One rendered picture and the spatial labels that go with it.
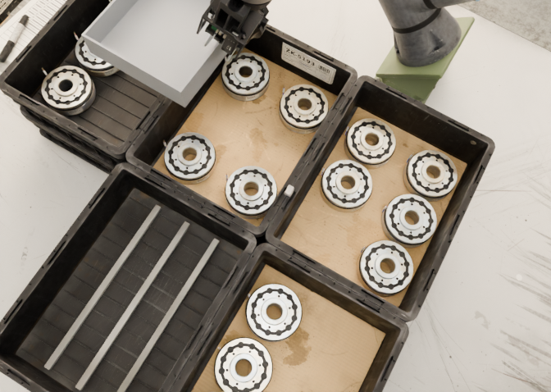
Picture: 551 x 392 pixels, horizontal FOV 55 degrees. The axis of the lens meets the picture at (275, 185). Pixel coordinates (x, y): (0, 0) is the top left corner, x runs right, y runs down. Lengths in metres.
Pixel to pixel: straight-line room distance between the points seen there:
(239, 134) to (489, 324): 0.67
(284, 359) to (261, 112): 0.50
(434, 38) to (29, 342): 1.02
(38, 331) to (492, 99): 1.15
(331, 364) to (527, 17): 1.95
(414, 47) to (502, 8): 1.38
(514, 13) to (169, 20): 1.87
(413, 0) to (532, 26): 1.47
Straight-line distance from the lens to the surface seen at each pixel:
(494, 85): 1.46
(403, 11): 1.20
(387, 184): 1.11
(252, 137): 1.11
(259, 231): 0.94
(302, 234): 1.05
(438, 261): 0.99
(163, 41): 0.97
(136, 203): 1.09
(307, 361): 1.02
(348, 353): 1.03
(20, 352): 1.09
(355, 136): 1.10
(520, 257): 1.31
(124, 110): 1.17
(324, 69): 1.12
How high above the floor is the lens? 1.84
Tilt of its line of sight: 70 degrees down
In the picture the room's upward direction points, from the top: 8 degrees clockwise
